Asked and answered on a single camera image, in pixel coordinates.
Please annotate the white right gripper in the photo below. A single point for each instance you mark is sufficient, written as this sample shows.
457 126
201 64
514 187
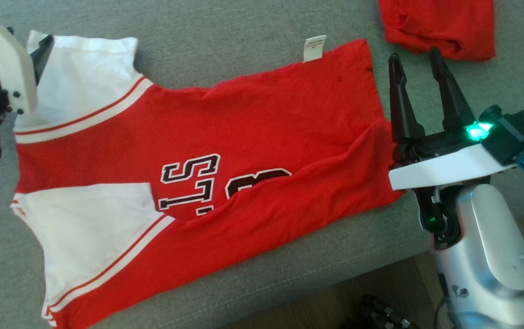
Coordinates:
440 167

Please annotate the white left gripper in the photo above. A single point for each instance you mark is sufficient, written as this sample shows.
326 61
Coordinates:
10 64

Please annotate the red white-striped Bulls shorts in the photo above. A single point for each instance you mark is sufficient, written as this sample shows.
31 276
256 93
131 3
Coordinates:
440 23

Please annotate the red white-sleeved Bulls T-shirt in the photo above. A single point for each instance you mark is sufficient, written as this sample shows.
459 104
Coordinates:
266 119

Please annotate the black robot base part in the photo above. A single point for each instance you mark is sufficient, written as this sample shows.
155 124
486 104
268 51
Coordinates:
380 313

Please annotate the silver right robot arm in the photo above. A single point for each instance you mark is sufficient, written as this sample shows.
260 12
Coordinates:
490 246

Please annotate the grey sofa seat cushion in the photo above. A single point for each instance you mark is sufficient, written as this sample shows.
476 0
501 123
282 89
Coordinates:
198 55

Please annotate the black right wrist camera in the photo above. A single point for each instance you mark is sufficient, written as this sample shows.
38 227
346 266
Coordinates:
517 132

